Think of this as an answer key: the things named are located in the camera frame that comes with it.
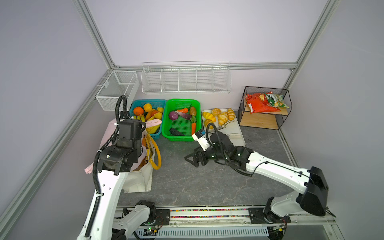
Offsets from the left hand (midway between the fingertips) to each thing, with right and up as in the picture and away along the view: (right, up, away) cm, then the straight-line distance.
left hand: (123, 137), depth 63 cm
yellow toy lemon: (+3, +12, +44) cm, 46 cm away
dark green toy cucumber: (+15, 0, +39) cm, 42 cm away
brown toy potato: (+28, +16, +51) cm, 60 cm away
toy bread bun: (+46, +16, +52) cm, 71 cm away
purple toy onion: (+13, +12, +48) cm, 51 cm away
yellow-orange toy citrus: (-6, +19, +49) cm, 53 cm away
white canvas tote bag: (+1, -24, +14) cm, 28 cm away
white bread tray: (+36, +9, +50) cm, 62 cm away
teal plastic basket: (-2, +22, +53) cm, 57 cm away
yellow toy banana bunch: (0, +2, +39) cm, 39 cm away
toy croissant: (+50, +10, +49) cm, 71 cm away
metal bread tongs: (+52, +6, +46) cm, 70 cm away
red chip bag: (+71, +20, +34) cm, 81 cm away
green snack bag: (+83, +21, +33) cm, 92 cm away
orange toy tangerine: (-13, +16, +46) cm, 50 cm away
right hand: (+27, -9, +7) cm, 30 cm away
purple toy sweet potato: (+24, +12, +49) cm, 56 cm away
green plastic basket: (+20, +5, +48) cm, 52 cm away
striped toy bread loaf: (+40, +12, +51) cm, 66 cm away
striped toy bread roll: (+39, +8, +48) cm, 62 cm away
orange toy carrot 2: (+29, +3, +42) cm, 51 cm away
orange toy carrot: (+21, +16, +53) cm, 59 cm away
